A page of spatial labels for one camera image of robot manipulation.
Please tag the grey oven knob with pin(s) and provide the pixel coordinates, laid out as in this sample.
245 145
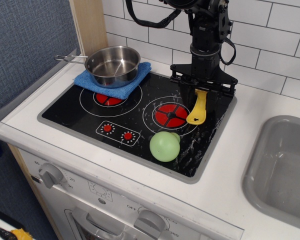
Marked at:
50 175
150 224

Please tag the white toy oven front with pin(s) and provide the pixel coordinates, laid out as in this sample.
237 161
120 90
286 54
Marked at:
84 210

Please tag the yellow object bottom left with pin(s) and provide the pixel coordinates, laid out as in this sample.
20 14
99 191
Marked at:
21 234

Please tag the yellow dish brush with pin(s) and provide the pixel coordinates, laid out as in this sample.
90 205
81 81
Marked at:
198 114

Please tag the grey right oven knob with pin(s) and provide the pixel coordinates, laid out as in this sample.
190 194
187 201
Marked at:
150 224

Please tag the wooden side post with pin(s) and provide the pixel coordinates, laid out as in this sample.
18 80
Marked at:
89 21

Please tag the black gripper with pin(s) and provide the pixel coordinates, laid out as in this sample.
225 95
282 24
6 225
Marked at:
203 73

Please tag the green toy pear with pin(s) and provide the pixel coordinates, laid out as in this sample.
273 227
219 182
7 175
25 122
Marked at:
165 146

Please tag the blue folded cloth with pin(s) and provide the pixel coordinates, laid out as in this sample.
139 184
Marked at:
86 81

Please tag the black toy stovetop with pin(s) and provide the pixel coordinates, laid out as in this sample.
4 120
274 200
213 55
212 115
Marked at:
125 127

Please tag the stainless steel pot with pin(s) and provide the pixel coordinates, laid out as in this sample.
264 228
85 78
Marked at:
112 67

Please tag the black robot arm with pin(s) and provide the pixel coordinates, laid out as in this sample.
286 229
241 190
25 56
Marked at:
209 26

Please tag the grey left oven knob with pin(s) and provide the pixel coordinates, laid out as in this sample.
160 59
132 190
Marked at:
50 175

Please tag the grey sink basin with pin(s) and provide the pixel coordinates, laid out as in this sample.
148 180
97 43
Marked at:
271 182

